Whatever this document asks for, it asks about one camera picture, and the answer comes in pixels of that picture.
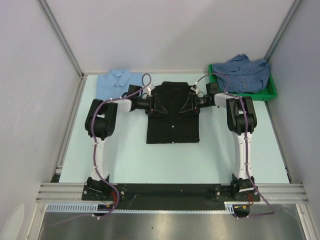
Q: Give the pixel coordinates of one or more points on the black long sleeve shirt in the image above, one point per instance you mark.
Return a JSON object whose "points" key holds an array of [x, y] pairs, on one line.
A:
{"points": [[175, 127]]}

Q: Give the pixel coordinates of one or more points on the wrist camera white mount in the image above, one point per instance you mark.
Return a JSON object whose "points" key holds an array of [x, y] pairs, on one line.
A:
{"points": [[195, 89], [149, 89]]}

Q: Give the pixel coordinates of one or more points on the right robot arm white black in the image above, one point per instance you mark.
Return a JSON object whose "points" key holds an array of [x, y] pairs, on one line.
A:
{"points": [[241, 121]]}

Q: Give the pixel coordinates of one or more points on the left aluminium corner post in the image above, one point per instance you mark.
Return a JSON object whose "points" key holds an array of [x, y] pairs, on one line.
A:
{"points": [[49, 15]]}

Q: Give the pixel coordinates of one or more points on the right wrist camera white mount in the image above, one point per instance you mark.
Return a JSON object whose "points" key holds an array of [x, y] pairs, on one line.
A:
{"points": [[195, 89]]}

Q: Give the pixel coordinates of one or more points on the folded light blue shirt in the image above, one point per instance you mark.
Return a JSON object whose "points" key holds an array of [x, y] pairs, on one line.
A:
{"points": [[115, 83]]}

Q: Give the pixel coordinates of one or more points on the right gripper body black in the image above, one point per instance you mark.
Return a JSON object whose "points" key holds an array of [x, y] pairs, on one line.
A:
{"points": [[200, 102]]}

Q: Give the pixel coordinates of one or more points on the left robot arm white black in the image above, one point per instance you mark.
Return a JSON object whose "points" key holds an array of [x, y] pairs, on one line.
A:
{"points": [[100, 124]]}

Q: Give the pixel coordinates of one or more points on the right aluminium corner post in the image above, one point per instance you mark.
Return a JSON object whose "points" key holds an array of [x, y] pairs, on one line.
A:
{"points": [[282, 29]]}

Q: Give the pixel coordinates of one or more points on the aluminium corner post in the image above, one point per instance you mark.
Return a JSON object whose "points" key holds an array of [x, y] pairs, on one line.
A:
{"points": [[282, 29], [49, 15]]}

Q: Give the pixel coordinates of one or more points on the blue checkered shirt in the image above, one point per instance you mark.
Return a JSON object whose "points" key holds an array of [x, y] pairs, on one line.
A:
{"points": [[241, 75]]}

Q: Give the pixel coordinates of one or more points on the white slotted cable duct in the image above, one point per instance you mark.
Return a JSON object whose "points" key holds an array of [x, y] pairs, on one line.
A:
{"points": [[72, 207]]}

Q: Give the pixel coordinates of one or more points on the aluminium frame rail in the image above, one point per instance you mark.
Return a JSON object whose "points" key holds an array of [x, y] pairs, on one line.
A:
{"points": [[274, 193]]}

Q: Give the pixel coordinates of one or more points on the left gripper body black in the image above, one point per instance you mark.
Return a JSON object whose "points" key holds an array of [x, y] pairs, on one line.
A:
{"points": [[145, 104]]}

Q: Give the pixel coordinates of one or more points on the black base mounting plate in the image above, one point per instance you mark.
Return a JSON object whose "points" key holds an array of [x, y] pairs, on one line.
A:
{"points": [[179, 197]]}

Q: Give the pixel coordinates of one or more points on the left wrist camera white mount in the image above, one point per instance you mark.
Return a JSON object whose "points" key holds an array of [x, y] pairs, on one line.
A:
{"points": [[149, 89]]}

